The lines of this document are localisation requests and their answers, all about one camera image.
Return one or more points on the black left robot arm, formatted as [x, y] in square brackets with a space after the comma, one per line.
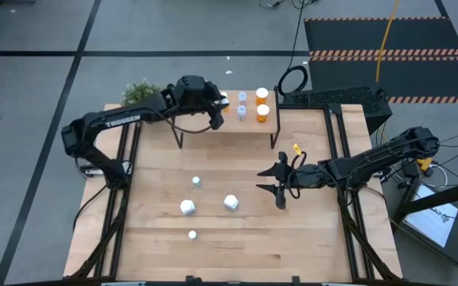
[121, 121]

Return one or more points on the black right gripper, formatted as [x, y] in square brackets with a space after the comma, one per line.
[302, 177]

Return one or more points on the black hazard-striped floor mat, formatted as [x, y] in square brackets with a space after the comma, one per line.
[412, 35]

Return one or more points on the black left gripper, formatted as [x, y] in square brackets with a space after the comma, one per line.
[191, 93]

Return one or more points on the blue translucent pill bottle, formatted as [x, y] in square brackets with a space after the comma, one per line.
[192, 234]
[196, 181]

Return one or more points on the white Melatonin supplement bottle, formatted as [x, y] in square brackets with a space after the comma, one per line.
[187, 207]
[231, 202]

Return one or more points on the black stand legs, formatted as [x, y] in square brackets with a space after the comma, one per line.
[443, 196]

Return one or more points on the white paper sheet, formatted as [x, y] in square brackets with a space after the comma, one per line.
[431, 222]

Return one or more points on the wooden shelf black frame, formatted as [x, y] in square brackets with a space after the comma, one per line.
[249, 126]

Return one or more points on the black power adapter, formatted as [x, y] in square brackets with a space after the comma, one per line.
[410, 169]

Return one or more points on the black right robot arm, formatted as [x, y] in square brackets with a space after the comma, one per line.
[372, 159]

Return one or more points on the large orange pill bottle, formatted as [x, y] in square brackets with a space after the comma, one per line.
[263, 110]
[262, 93]

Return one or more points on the green artificial plant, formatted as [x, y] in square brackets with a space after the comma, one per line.
[137, 92]

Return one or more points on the black aluminium table frame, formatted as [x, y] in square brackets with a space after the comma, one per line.
[308, 106]

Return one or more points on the clear lilac pill bottle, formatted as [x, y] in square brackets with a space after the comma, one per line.
[241, 109]
[242, 95]

